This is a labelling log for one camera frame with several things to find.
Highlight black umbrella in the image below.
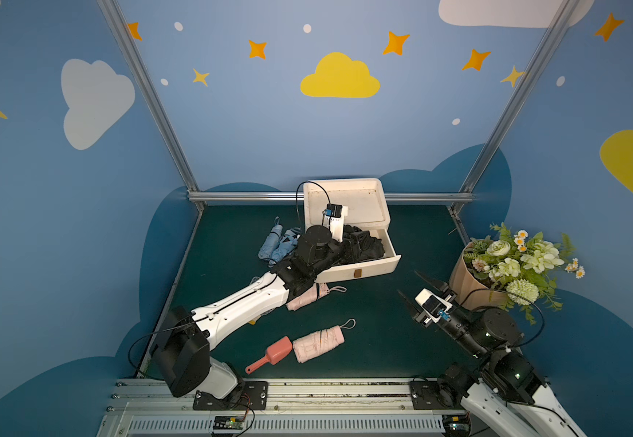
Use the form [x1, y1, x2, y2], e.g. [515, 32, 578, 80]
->
[347, 239, 385, 263]
[343, 225, 385, 263]

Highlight pink umbrella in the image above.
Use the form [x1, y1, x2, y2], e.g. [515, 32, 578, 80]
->
[292, 319, 357, 363]
[286, 283, 347, 311]

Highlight white drawer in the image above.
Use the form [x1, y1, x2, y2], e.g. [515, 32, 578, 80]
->
[316, 229, 401, 283]

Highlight white three-drawer cabinet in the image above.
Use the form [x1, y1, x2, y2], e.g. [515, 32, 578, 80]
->
[302, 178, 390, 229]

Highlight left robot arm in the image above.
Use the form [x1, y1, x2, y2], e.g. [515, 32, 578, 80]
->
[149, 225, 347, 399]

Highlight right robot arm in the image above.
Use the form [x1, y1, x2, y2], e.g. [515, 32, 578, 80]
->
[405, 273, 584, 436]

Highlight loose light blue umbrella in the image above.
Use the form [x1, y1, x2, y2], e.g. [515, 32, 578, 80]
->
[268, 228, 301, 267]

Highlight rolled light blue umbrella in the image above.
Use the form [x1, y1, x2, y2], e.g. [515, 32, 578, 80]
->
[257, 217, 284, 261]

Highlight beige ribbed flower pot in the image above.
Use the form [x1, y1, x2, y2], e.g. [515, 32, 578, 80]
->
[449, 256, 507, 310]

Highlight white green artificial flowers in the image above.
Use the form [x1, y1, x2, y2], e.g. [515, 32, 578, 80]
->
[461, 223, 586, 325]

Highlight pink plastic scoop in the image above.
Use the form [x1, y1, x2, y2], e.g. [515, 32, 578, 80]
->
[245, 336, 293, 374]

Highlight right controller board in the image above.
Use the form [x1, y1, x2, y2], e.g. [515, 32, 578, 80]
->
[442, 415, 471, 437]

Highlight controller board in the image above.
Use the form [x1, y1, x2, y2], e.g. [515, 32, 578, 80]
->
[212, 416, 245, 433]
[442, 415, 471, 437]

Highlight left controller board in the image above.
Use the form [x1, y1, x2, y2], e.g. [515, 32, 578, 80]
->
[212, 416, 245, 433]

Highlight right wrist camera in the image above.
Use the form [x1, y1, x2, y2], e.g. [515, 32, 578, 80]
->
[415, 289, 453, 327]

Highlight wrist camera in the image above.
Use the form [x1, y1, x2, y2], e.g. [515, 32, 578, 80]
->
[324, 203, 349, 242]
[415, 289, 453, 327]

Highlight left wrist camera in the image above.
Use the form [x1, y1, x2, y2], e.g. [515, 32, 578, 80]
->
[324, 203, 349, 242]

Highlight horizontal aluminium frame bar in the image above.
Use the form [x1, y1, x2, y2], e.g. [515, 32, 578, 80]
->
[187, 191, 474, 204]

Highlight left aluminium frame post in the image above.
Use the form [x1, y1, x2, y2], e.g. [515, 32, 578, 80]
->
[97, 0, 205, 214]

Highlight aluminium frame post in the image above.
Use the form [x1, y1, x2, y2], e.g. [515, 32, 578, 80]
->
[97, 0, 205, 214]
[459, 0, 580, 198]

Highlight right aluminium frame post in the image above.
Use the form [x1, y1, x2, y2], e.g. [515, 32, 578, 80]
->
[459, 0, 580, 198]

